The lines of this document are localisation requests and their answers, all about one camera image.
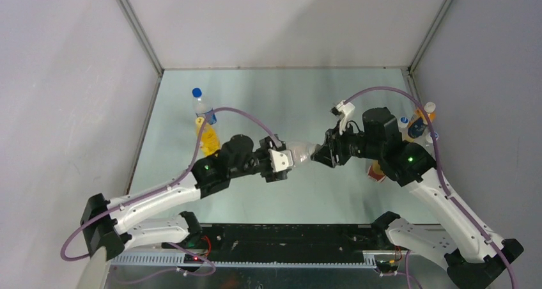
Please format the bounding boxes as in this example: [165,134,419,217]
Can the plain white bottle cap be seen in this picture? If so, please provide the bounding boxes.
[309,144,321,157]

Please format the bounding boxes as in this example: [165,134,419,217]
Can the clear bottle blue label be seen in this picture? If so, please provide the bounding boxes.
[192,88,217,125]

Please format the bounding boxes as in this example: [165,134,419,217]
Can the yellow juice bottle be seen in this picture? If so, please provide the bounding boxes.
[195,117,221,157]

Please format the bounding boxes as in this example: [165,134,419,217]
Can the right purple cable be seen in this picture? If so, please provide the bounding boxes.
[345,86,518,289]

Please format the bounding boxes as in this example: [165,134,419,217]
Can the orange navy label bottle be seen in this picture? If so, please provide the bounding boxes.
[405,102,436,142]

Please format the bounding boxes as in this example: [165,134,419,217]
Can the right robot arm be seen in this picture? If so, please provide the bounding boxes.
[312,103,523,288]

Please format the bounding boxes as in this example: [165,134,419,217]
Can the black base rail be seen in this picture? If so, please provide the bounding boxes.
[179,223,399,264]

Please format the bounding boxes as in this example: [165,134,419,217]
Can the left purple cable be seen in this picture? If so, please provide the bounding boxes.
[60,107,283,277]

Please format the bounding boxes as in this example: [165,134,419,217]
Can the clear Pocari bottle rear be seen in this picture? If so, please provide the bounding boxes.
[398,116,410,132]

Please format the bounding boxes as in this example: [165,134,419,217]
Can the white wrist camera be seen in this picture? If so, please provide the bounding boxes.
[330,100,355,136]
[268,149,294,173]

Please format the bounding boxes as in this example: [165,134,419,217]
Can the aluminium frame front rail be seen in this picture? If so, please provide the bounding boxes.
[99,223,484,271]

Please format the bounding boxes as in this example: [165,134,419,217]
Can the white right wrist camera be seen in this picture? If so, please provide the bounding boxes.
[330,100,355,136]

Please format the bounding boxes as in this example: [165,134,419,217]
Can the purple cable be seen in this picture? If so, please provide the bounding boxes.
[60,107,283,277]
[345,86,518,289]

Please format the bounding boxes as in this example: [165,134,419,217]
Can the red gold label tea bottle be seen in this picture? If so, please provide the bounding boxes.
[367,160,386,183]

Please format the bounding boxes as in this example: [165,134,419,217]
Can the clear pocari bottle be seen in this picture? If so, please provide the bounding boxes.
[398,116,410,132]
[424,132,439,153]

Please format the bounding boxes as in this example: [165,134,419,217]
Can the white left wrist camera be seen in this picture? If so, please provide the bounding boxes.
[268,149,294,173]

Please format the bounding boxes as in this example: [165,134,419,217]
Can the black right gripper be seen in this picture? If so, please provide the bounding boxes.
[311,119,382,168]

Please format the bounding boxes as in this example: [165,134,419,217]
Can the clear square bottle cream label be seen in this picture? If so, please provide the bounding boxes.
[284,141,314,169]

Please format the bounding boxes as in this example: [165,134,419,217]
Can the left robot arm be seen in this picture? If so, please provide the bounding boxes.
[81,135,294,260]

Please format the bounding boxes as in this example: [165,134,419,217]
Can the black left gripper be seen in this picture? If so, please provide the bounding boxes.
[229,134,290,182]

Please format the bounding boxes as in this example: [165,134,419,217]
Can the clear Pocari bottle front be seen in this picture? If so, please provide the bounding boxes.
[424,132,439,153]

